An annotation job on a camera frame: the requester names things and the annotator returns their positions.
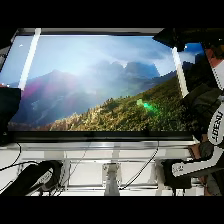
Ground silver frame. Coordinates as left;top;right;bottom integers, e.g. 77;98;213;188
0;139;214;197

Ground dark green trousers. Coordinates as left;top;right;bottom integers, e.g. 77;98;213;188
181;83;224;143

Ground black garment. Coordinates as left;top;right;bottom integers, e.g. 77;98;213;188
0;86;23;145

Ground black cable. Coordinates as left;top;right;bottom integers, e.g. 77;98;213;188
0;141;23;173
55;141;93;196
119;141;162;192
0;179;18;194

